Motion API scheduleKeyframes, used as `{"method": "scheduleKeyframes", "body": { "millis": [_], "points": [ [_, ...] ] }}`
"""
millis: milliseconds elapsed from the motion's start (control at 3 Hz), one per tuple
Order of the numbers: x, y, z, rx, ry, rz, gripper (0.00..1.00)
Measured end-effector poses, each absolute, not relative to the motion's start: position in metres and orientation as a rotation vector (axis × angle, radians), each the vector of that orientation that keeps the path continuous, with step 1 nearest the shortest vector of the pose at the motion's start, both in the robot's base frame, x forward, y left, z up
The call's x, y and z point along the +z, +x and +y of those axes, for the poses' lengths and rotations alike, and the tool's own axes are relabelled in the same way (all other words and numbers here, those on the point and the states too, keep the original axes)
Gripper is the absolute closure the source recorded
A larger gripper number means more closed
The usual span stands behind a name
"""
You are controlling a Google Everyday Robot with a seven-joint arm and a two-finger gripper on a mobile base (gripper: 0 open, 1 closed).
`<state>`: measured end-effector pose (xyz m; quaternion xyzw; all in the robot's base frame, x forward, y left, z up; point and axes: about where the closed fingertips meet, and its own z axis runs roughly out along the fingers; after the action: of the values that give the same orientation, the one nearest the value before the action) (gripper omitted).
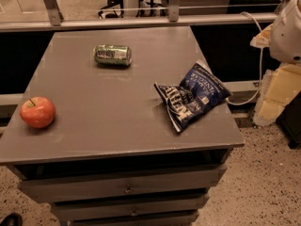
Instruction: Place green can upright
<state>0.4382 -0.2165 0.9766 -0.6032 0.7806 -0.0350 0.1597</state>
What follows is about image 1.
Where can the red apple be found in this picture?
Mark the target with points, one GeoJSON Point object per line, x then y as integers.
{"type": "Point", "coordinates": [38, 112]}

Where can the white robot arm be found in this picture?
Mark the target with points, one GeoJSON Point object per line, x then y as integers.
{"type": "Point", "coordinates": [285, 37]}

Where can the blue chip bag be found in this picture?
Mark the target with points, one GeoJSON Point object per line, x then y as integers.
{"type": "Point", "coordinates": [198, 93]}

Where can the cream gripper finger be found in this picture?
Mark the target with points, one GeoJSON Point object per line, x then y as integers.
{"type": "Point", "coordinates": [278, 89]}
{"type": "Point", "coordinates": [262, 40]}

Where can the metal railing frame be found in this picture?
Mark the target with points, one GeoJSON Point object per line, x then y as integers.
{"type": "Point", "coordinates": [38, 15]}

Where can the black shoe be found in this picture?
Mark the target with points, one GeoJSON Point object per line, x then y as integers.
{"type": "Point", "coordinates": [12, 219]}

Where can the black office chair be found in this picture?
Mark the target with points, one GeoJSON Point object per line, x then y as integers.
{"type": "Point", "coordinates": [110, 4]}

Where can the green soda can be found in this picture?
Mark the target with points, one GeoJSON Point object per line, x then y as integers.
{"type": "Point", "coordinates": [112, 54]}

